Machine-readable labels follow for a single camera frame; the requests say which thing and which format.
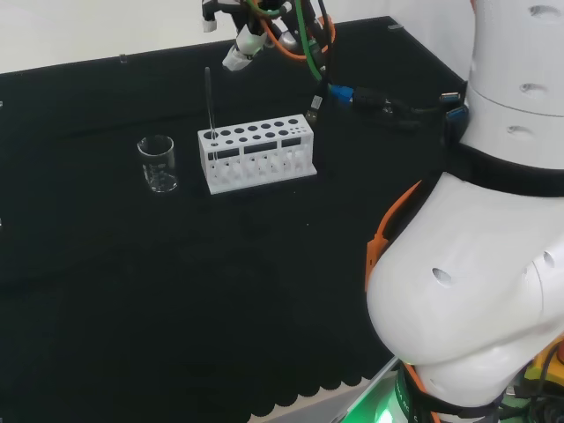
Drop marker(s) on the black cloth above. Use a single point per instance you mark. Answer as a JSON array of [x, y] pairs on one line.
[[176, 286]]

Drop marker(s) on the blue plug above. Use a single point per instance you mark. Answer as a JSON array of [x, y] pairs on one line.
[[342, 94]]

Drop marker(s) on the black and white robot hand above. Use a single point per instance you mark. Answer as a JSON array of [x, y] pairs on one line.
[[247, 44]]

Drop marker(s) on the clear plastic clip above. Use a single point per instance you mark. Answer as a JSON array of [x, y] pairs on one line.
[[395, 27], [123, 58]]

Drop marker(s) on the white test tube rack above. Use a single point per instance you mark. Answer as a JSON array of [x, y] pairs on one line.
[[264, 172]]

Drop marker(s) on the clear glass rod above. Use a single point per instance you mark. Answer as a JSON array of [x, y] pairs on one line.
[[209, 101]]

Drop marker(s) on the clear glass beaker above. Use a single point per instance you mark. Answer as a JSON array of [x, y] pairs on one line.
[[158, 172]]

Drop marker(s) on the pale base plate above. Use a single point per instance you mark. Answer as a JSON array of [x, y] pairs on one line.
[[370, 392]]

